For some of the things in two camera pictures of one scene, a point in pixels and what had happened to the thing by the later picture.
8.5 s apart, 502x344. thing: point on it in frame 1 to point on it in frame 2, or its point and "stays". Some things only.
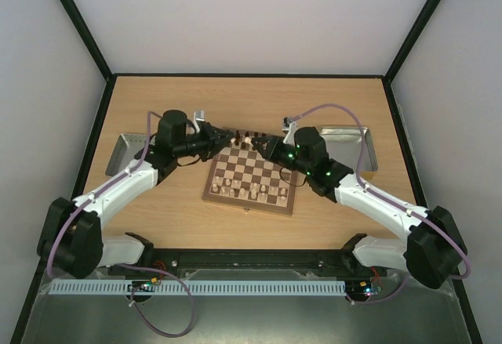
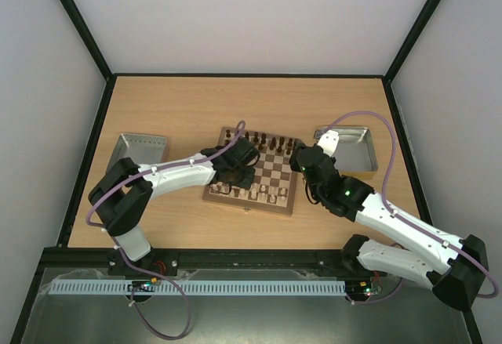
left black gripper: [215, 142] to [248, 181]
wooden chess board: [242, 177] stays
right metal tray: [343, 144] stays
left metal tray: [126, 148] stays
